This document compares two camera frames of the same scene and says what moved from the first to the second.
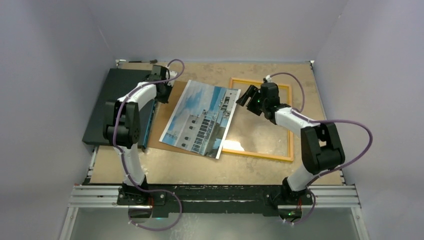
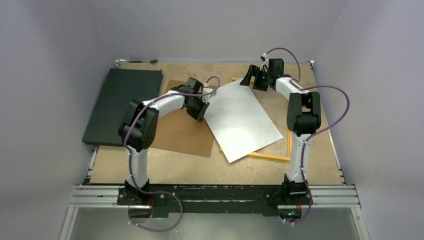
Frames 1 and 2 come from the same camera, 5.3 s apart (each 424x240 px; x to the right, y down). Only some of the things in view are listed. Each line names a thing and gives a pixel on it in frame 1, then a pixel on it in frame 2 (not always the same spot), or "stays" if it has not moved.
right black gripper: (252, 91) to (254, 70)
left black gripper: (164, 99) to (199, 114)
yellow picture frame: (291, 133) stays
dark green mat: (115, 83) stays
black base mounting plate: (216, 200) stays
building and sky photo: (201, 120) to (239, 121)
